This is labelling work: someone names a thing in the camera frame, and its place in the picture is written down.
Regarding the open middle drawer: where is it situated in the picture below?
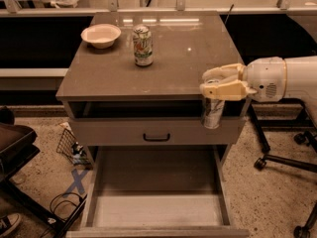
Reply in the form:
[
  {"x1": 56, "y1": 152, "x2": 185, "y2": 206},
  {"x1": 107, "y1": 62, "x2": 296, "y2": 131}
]
[{"x1": 66, "y1": 146, "x2": 249, "y2": 238}]

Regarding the black cable on floor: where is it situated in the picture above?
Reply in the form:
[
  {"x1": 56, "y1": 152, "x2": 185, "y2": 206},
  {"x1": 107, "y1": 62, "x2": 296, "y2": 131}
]
[{"x1": 39, "y1": 191, "x2": 87, "y2": 238}]

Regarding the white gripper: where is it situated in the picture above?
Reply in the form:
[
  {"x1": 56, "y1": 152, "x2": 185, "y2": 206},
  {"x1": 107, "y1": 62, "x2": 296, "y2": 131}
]
[{"x1": 200, "y1": 57, "x2": 286, "y2": 102}]

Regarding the black office chair base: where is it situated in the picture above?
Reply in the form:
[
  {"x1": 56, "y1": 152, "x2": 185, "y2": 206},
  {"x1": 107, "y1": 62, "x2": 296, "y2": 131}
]
[{"x1": 248, "y1": 101, "x2": 317, "y2": 238}]

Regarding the green white soda can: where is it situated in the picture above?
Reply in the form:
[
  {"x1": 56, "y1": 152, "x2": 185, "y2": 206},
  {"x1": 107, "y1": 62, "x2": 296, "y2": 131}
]
[{"x1": 133, "y1": 24, "x2": 154, "y2": 66}]

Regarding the grey drawer cabinet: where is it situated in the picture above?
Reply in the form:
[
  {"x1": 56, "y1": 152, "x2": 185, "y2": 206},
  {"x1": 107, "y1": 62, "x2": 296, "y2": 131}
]
[{"x1": 57, "y1": 12, "x2": 248, "y2": 170}]

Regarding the sneaker shoe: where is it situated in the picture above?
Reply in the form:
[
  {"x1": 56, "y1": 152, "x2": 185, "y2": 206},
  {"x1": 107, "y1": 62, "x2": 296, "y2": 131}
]
[{"x1": 0, "y1": 213, "x2": 22, "y2": 238}]

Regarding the metal railing frame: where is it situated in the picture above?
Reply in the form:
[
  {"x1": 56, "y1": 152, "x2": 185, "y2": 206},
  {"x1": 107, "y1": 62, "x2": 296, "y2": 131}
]
[{"x1": 0, "y1": 0, "x2": 317, "y2": 18}]

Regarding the black wire basket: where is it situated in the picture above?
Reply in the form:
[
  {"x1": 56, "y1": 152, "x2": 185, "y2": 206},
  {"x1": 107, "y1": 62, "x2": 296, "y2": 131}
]
[{"x1": 56, "y1": 129, "x2": 90, "y2": 166}]

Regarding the closed top drawer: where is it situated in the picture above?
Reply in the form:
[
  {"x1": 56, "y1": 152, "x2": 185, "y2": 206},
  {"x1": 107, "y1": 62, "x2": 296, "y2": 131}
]
[{"x1": 69, "y1": 117, "x2": 245, "y2": 146}]

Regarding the silver redbull can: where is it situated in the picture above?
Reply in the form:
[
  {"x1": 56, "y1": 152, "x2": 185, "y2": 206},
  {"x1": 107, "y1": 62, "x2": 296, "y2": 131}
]
[{"x1": 201, "y1": 78, "x2": 226, "y2": 130}]

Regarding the white paper bowl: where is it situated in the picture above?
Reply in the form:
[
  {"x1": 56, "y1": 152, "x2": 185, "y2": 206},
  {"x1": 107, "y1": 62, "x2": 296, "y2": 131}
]
[{"x1": 81, "y1": 24, "x2": 121, "y2": 49}]

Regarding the black chair at left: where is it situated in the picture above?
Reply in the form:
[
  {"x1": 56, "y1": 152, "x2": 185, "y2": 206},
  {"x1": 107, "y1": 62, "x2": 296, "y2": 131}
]
[{"x1": 0, "y1": 106, "x2": 86, "y2": 238}]

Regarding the black drawer handle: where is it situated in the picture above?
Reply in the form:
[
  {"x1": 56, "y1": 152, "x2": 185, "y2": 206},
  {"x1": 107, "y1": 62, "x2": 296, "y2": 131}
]
[{"x1": 143, "y1": 133, "x2": 170, "y2": 142}]

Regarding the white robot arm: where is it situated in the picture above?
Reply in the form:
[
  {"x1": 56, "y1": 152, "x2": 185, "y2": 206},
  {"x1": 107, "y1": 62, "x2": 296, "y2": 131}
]
[{"x1": 200, "y1": 56, "x2": 317, "y2": 126}]

